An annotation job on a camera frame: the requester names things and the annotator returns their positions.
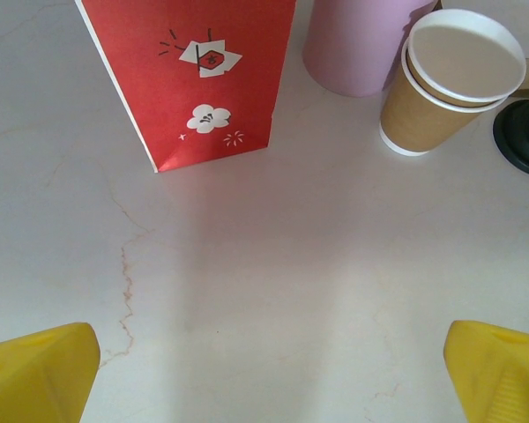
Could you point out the red white paper bag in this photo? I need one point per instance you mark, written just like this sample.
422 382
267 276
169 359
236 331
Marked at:
181 97

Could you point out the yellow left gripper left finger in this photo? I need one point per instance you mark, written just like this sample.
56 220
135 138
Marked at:
31 379

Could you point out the black plastic cup lid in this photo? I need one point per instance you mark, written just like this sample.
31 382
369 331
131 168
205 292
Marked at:
524 141

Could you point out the brown paper cup white rim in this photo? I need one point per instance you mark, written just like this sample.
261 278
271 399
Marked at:
467 57
419 128

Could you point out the pink straw holder cup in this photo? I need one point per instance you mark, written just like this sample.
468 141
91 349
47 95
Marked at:
348 48

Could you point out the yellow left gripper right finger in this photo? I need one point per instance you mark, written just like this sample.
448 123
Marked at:
502 379

